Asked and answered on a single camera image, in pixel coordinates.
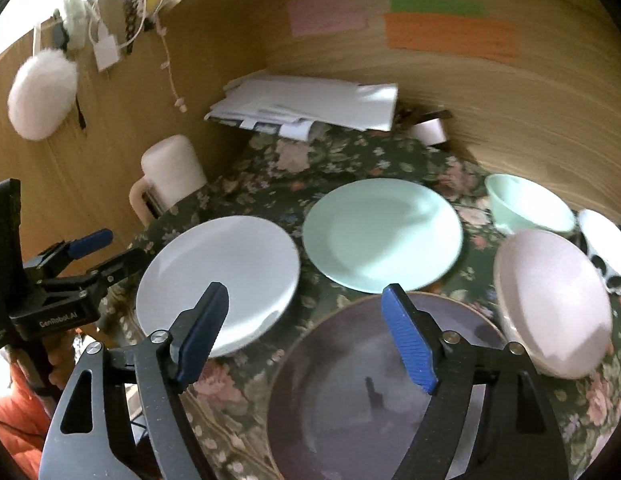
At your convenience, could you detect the white paper tag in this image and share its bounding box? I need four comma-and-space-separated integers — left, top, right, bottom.
93, 35, 122, 72

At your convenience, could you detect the dark purple plate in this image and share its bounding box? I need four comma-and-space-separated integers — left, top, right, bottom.
266, 291, 511, 480

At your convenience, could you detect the white fluffy pompom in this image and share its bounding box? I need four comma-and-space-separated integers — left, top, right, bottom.
8, 49, 78, 141

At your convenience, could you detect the pale green fluffy ornament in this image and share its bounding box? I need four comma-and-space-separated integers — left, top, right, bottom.
63, 0, 94, 51

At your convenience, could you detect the black lace band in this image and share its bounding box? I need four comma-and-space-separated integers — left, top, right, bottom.
113, 0, 146, 53

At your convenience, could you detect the stack of white papers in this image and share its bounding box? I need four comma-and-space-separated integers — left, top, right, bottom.
205, 74, 399, 141

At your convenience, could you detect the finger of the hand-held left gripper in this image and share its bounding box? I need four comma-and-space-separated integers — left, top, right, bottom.
38, 247, 151, 306
24, 229, 114, 276

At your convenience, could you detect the person's left forearm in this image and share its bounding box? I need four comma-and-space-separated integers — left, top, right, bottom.
0, 360, 56, 480

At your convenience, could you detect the mint green plate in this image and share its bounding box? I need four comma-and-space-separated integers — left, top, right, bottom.
302, 178, 464, 294

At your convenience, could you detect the orange sticky note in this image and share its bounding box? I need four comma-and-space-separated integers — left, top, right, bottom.
383, 14, 521, 66

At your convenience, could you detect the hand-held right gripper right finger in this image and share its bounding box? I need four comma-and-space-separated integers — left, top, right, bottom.
381, 284, 574, 480

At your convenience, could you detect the pink bowl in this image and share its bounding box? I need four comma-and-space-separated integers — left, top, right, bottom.
493, 230, 614, 380

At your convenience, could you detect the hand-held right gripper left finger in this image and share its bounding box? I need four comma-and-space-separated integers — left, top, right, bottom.
38, 282, 230, 480

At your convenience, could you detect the floral tablecloth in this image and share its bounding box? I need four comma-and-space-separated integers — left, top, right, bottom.
98, 130, 621, 480

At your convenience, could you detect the pink mug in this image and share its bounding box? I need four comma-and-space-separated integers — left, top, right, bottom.
129, 135, 208, 226

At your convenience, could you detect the mint green bowl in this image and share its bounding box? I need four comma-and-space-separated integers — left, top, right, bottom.
485, 173, 576, 237

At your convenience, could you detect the beaded cord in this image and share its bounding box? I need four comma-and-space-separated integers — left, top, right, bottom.
158, 25, 188, 113

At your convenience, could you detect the white plate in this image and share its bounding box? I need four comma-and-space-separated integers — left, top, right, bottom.
135, 216, 301, 358

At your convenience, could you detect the pink sticky note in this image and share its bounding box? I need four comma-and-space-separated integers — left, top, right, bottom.
285, 0, 369, 37

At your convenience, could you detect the white black-spotted bowl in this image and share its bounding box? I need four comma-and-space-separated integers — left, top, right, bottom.
575, 208, 621, 293

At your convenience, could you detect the green sticky note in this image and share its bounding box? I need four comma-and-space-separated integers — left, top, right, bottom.
391, 0, 489, 17

